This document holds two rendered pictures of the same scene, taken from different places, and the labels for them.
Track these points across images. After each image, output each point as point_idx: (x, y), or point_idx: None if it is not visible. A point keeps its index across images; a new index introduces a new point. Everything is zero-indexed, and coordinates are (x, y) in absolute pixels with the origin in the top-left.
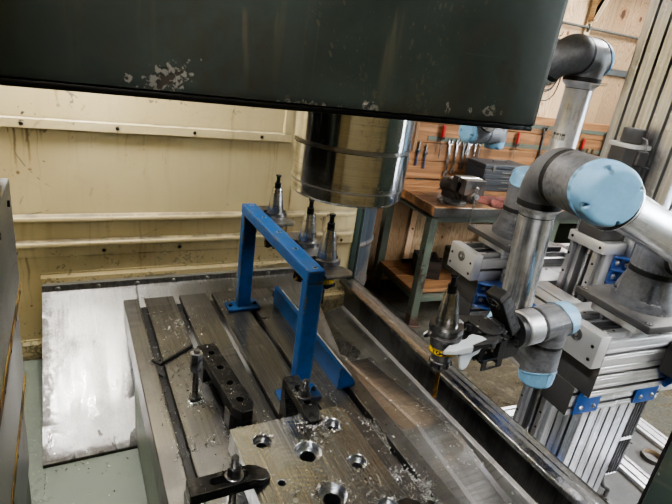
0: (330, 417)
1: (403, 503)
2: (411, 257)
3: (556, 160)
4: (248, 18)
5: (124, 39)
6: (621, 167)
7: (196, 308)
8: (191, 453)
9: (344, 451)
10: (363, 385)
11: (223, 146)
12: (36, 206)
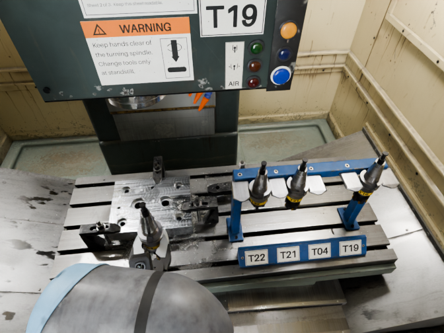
0: (184, 217)
1: (115, 225)
2: None
3: (148, 271)
4: None
5: None
6: (44, 289)
7: (340, 191)
8: (203, 178)
9: (158, 215)
10: (238, 275)
11: None
12: (384, 84)
